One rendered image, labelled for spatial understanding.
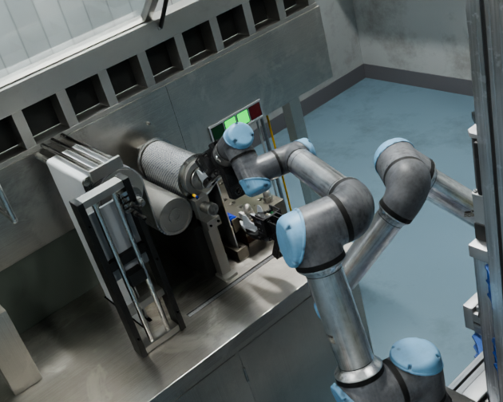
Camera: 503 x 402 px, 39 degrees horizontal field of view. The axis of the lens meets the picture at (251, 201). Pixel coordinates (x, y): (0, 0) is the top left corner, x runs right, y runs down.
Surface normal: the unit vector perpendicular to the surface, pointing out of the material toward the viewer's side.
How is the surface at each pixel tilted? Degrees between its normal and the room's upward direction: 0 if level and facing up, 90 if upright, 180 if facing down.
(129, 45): 90
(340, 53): 90
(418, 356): 7
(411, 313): 0
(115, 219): 90
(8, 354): 90
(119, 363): 0
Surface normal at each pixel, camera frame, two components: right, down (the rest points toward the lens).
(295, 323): 0.62, 0.27
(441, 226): -0.24, -0.83
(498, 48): -0.73, 0.49
